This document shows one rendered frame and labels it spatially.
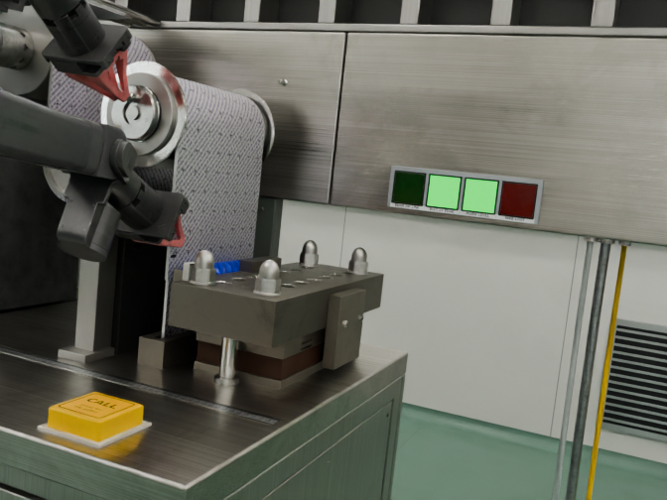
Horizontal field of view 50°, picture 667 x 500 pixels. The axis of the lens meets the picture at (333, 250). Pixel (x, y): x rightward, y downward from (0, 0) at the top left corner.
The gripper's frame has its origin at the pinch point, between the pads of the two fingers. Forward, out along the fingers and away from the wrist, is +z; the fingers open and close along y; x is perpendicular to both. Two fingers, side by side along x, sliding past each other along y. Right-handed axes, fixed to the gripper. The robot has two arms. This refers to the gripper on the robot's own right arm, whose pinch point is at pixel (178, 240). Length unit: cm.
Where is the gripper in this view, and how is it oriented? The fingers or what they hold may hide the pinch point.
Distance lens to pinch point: 103.7
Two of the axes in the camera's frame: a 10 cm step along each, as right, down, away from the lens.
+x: 2.9, -9.0, 3.4
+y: 9.1, 1.4, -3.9
